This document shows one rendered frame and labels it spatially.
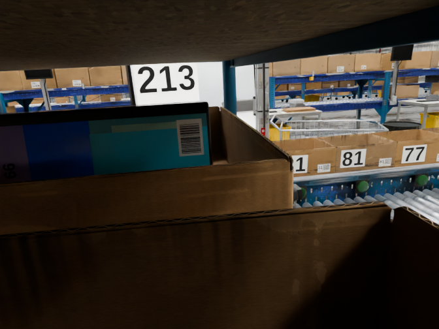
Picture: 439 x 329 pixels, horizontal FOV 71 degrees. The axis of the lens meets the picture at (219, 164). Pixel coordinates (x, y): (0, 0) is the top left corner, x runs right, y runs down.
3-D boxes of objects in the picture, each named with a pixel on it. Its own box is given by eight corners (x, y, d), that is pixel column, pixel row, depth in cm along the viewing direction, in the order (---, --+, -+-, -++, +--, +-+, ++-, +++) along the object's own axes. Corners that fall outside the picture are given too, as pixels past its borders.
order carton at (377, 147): (334, 174, 185) (336, 147, 180) (313, 161, 212) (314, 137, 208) (394, 168, 190) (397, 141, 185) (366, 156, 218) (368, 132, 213)
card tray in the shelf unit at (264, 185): (296, 277, 25) (299, 158, 22) (-118, 330, 22) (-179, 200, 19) (224, 154, 63) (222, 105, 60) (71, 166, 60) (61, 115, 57)
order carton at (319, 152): (272, 180, 180) (272, 152, 175) (259, 166, 208) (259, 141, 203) (335, 174, 185) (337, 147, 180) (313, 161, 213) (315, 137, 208)
